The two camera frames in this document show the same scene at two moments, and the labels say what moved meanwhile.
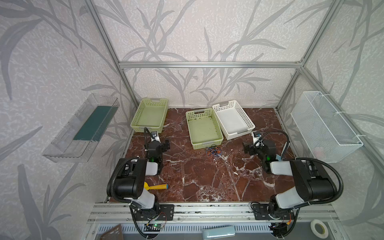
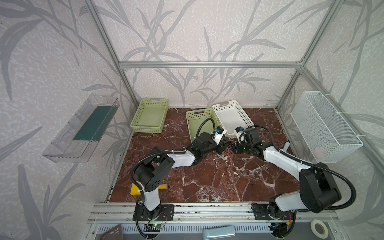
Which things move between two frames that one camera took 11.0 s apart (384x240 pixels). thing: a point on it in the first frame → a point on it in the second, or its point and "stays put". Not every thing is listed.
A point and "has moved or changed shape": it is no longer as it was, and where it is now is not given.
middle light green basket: [203, 130] stays put
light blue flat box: [218, 232] stays put
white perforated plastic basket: [233, 121] stays put
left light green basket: [151, 114] stays put
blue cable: [213, 151] has moved or changed shape
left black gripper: [162, 145] → [222, 144]
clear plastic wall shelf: [79, 138] stays put
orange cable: [209, 153] has moved or changed shape
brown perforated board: [115, 233] stays put
